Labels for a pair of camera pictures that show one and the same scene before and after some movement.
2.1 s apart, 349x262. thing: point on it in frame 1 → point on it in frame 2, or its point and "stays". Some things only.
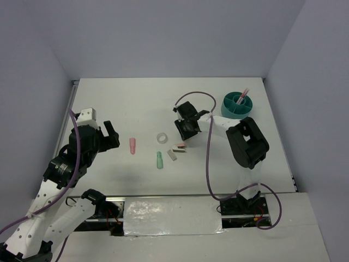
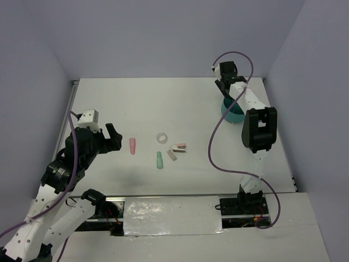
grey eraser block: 172,155 stays
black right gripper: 184,135 → 218,84
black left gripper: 112,140 stays
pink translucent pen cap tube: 132,145 stays
